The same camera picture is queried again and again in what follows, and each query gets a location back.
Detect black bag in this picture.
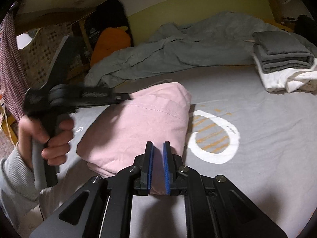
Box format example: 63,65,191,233
295,15,316,34

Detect white clothes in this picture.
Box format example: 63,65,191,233
253,55,317,93

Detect person's left forearm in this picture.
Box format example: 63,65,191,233
0,142,46,226

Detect orange carrot plush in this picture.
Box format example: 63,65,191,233
90,27,131,67

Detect pink printed t-shirt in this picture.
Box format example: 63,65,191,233
76,82,192,195

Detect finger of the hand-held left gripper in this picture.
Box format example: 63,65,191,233
82,88,132,106

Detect person's left hand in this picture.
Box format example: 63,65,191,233
18,115,75,167

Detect folded grey clothes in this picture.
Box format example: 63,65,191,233
252,31,315,74

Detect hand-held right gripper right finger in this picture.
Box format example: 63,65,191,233
163,141,289,238

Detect red gingham curtain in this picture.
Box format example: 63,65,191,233
0,2,30,122

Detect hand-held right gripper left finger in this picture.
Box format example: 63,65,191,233
30,141,154,238

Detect grey duvet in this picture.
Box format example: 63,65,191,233
84,11,317,88

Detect brown checkered cloth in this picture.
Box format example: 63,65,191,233
16,21,90,90

